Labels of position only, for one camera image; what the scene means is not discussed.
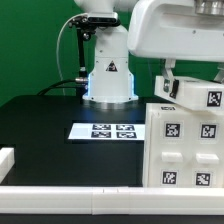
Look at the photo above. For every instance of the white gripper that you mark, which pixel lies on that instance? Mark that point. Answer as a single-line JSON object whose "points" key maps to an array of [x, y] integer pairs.
{"points": [[172, 30]]}

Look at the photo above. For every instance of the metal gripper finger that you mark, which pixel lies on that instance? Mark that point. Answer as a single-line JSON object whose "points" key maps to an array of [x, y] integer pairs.
{"points": [[220, 75]]}

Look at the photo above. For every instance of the white cabinet box with tags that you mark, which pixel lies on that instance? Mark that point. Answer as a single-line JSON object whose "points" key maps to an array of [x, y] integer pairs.
{"points": [[193, 93]]}

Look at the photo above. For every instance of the white cabinet door with knob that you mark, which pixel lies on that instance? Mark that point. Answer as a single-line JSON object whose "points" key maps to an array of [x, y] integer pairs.
{"points": [[207, 145]]}

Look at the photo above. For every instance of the white cabinet body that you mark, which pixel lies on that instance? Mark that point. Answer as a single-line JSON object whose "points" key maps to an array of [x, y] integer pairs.
{"points": [[175, 112]]}

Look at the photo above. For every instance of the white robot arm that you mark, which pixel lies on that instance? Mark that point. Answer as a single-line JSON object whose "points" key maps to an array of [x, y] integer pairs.
{"points": [[110, 81]]}

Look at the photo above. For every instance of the white tag sheet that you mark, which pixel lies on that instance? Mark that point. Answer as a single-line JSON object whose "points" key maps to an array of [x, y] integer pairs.
{"points": [[102, 131]]}

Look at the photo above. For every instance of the white left wall block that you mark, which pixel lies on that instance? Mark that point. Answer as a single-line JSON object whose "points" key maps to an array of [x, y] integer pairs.
{"points": [[6, 161]]}

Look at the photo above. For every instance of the white front wall rail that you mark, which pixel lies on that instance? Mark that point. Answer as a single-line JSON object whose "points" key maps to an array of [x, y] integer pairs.
{"points": [[115, 200]]}

